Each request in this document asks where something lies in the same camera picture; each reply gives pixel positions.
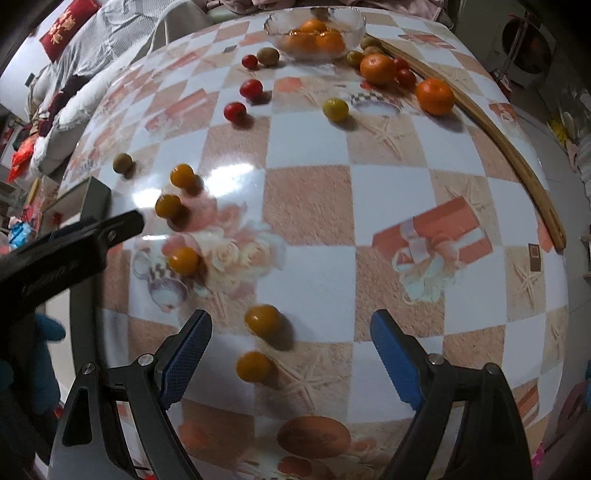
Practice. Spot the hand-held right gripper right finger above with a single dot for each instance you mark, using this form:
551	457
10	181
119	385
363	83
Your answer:
396	364

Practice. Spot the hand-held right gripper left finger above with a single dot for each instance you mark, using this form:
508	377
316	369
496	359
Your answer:
184	364

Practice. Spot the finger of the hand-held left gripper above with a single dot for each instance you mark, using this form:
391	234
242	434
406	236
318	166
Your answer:
124	225

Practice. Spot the small orange kumquat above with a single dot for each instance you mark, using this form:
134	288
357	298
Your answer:
182	175
167	206
262	319
253	366
184	260

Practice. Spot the person's left hand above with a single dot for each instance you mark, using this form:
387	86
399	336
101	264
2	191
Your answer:
27	378

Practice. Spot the dark open box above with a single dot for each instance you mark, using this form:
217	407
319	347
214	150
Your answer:
94	198

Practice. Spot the green jujube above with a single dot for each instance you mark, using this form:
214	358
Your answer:
335	110
371	42
353	58
123	164
268	56

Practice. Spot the red snack packet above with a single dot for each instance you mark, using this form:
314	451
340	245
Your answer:
21	161

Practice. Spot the white quilt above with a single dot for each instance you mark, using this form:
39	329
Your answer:
69	120

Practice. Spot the red cherry tomato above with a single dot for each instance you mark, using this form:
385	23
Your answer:
251	89
235	111
401	62
407	78
250	61

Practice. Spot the grey striped bed blanket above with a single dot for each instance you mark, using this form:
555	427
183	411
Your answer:
124	32

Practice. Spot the red embroidered pillow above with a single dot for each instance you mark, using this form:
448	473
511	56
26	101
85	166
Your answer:
69	27

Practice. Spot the curved wooden strip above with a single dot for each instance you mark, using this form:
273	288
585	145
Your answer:
558	237

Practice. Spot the orange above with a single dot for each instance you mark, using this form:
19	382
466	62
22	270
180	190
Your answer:
378	69
435	96
295	42
312	25
330	41

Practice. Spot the clear glass bowl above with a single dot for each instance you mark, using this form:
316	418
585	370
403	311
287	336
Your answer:
281	21

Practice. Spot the white washing machine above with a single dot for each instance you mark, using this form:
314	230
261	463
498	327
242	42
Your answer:
526	50

